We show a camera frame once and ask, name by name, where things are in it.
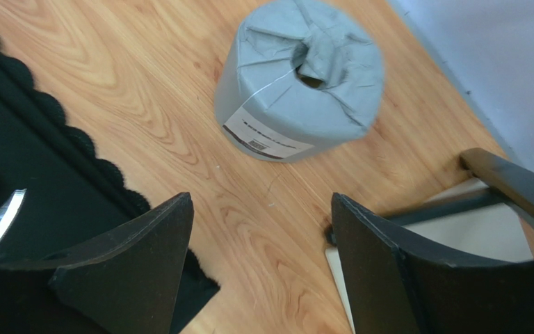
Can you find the beige checkered three-tier shelf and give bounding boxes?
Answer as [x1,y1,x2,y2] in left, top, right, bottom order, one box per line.
[325,148,534,333]

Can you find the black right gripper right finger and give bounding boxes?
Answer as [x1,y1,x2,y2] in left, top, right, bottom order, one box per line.
[331,193,534,333]

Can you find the black cloth placemat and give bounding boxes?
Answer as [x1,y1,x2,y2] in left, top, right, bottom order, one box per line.
[0,50,220,333]

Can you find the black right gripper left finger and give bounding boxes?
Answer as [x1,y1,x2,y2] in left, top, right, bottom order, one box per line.
[0,193,194,333]

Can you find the grey-wrapped paper roll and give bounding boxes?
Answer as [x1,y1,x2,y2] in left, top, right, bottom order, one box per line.
[214,1,385,163]

